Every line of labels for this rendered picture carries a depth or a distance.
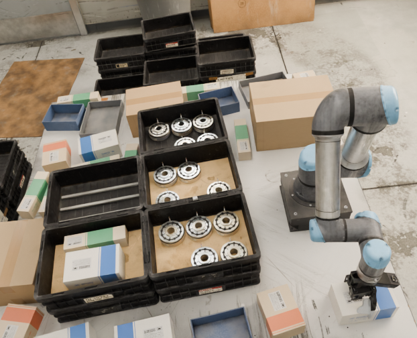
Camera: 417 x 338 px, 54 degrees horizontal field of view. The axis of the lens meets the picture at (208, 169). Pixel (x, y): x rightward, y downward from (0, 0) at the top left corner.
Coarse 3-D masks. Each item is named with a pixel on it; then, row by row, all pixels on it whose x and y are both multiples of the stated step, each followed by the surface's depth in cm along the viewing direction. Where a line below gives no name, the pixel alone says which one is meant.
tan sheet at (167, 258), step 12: (240, 216) 166; (156, 228) 167; (240, 228) 163; (156, 240) 163; (204, 240) 161; (216, 240) 160; (228, 240) 160; (240, 240) 159; (156, 252) 159; (168, 252) 159; (180, 252) 158; (192, 252) 158; (252, 252) 155; (156, 264) 156; (168, 264) 155; (180, 264) 155
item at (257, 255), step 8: (232, 192) 162; (240, 192) 162; (192, 200) 162; (200, 200) 161; (208, 200) 161; (152, 208) 161; (160, 208) 161; (168, 208) 161; (248, 208) 157; (144, 216) 159; (248, 216) 154; (256, 240) 147; (256, 248) 145; (248, 256) 143; (256, 256) 143; (200, 264) 143; (208, 264) 143; (216, 264) 142; (224, 264) 143; (232, 264) 144; (152, 272) 143; (160, 272) 142; (176, 272) 142; (184, 272) 142; (192, 272) 143
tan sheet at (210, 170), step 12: (204, 168) 185; (216, 168) 184; (228, 168) 184; (204, 180) 180; (216, 180) 180; (228, 180) 179; (156, 192) 179; (180, 192) 177; (192, 192) 177; (204, 192) 176
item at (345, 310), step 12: (336, 288) 147; (348, 288) 146; (384, 288) 145; (336, 300) 145; (348, 300) 144; (360, 300) 143; (384, 300) 142; (396, 300) 142; (336, 312) 148; (348, 312) 141; (384, 312) 143
